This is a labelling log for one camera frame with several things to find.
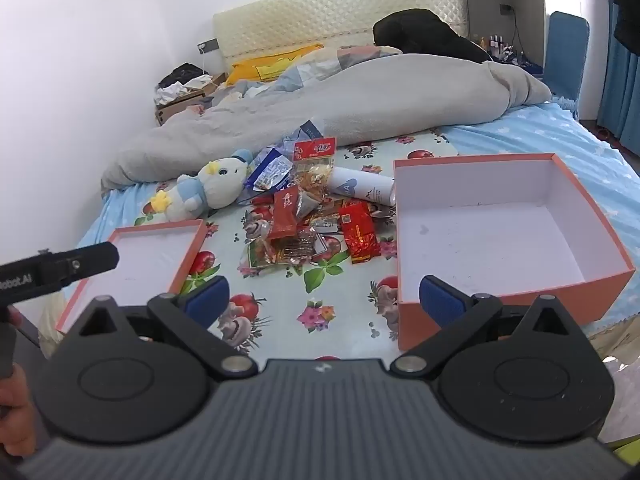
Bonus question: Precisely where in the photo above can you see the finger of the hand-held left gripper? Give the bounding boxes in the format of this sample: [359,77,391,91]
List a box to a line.
[42,241,121,292]

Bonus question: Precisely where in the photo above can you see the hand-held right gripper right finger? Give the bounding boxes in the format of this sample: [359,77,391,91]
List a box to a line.
[390,275,582,381]

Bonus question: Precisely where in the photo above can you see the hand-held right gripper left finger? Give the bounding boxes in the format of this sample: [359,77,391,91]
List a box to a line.
[55,276,258,381]

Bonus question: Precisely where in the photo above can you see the orange cardboard box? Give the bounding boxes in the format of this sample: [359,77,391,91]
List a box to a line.
[392,154,637,352]

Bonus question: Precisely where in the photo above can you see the blue and white snack packet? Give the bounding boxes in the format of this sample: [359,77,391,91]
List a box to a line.
[245,146,294,193]

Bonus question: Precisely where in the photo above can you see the red label clear snack packet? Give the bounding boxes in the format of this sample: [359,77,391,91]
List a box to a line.
[292,136,338,196]

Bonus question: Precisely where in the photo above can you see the person's left hand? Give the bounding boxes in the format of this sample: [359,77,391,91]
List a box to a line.
[0,310,35,457]

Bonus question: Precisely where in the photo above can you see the orange box lid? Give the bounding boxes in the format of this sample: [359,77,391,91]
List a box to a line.
[55,219,209,334]

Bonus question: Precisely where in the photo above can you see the floral printed sheet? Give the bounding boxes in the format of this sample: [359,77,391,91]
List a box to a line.
[132,130,461,361]

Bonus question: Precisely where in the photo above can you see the shiny red foil packet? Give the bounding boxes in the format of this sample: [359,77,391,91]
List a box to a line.
[339,200,382,265]

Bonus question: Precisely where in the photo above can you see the white and blue plush toy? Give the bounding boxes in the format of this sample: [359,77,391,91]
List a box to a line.
[145,149,253,223]

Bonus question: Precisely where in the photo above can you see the clear grey snack packet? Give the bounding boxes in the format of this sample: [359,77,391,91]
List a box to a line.
[299,191,325,220]

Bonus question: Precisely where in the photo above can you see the white spray bottle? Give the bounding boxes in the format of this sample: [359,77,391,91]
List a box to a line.
[327,166,399,207]

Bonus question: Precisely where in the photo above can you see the brown cardboard box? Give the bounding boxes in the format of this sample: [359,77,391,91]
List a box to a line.
[154,72,228,127]

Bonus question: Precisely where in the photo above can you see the pale blue snack bag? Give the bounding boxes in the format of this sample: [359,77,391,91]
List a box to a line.
[280,120,326,153]

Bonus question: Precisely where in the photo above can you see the light blue bedsheet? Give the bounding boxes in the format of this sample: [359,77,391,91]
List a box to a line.
[65,100,640,341]

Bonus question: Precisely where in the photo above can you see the grey blanket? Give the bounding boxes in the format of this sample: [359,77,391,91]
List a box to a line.
[100,52,553,191]

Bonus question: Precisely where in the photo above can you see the yellow pillow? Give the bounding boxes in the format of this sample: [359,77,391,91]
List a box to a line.
[226,44,325,86]

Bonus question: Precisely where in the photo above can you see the row of cosmetic bottles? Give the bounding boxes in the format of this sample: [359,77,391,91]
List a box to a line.
[470,34,531,68]

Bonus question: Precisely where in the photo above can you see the black clothing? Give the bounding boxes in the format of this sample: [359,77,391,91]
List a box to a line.
[372,8,493,64]

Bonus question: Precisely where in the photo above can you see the blue curtain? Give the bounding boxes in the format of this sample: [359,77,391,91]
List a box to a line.
[597,0,640,156]

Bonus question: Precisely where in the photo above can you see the blue chair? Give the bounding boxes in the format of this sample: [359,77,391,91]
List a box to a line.
[542,11,591,106]

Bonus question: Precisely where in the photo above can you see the cream quilted headboard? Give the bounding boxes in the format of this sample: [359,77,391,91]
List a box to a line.
[212,0,468,73]

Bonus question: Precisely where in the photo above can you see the dark hanging clothes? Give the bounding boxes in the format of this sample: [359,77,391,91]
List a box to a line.
[580,0,640,56]

